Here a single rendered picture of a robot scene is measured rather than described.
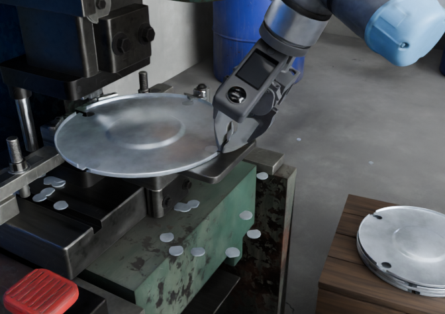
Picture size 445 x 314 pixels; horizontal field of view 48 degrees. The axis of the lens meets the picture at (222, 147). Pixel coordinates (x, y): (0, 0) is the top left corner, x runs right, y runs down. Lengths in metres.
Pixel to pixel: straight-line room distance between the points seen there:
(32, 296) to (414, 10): 0.49
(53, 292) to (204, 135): 0.36
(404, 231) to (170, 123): 0.70
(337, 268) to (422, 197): 1.02
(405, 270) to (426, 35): 0.75
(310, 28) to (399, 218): 0.83
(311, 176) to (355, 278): 1.04
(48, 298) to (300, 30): 0.42
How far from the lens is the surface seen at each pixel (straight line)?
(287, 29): 0.63
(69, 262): 0.75
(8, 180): 0.81
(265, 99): 0.68
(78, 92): 0.77
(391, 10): 0.55
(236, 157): 0.75
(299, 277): 1.69
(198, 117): 0.87
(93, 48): 0.77
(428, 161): 2.44
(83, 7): 0.69
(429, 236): 1.32
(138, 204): 0.83
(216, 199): 0.89
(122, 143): 0.79
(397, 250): 1.26
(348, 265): 1.23
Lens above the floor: 1.16
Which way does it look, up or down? 29 degrees down
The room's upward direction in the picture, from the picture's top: straight up
